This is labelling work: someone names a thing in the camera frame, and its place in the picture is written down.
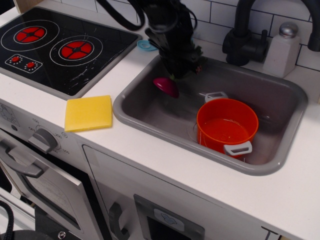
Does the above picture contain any grey cabinet door handle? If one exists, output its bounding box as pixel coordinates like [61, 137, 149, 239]
[109, 202, 130, 240]

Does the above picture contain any toy oven door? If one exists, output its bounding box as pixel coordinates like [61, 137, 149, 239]
[0, 131, 103, 240]

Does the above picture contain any orange toy pot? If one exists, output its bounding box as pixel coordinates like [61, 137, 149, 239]
[196, 91, 259, 158]

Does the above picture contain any white soap dispenser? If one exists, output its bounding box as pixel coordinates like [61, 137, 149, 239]
[263, 21, 301, 78]

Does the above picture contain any grey plastic sink basin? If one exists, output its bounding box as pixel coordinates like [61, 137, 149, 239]
[113, 56, 308, 176]

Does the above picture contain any black cable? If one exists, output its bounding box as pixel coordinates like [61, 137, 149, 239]
[0, 201, 14, 240]

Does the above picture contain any grey oven door handle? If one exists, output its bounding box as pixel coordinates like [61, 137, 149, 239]
[0, 138, 44, 179]

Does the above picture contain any purple toy beet with greens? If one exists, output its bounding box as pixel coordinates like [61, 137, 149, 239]
[152, 46, 206, 98]

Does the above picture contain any grey oven knob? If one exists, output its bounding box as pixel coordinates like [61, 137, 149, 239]
[28, 128, 58, 154]

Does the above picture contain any black faucet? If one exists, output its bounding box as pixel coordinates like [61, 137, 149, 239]
[222, 0, 320, 66]

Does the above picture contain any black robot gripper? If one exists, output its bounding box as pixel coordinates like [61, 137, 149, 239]
[145, 9, 206, 79]

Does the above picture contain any yellow sponge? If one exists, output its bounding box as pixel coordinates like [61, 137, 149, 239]
[64, 95, 113, 132]

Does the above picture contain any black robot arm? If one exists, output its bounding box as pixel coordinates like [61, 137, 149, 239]
[129, 0, 205, 79]

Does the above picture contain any white cabinet door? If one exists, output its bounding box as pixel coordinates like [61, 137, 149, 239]
[82, 145, 281, 240]

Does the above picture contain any light blue dish brush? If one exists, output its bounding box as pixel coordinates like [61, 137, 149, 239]
[137, 40, 157, 52]

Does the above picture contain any black toy stove top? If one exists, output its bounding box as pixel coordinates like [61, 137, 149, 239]
[0, 7, 141, 100]

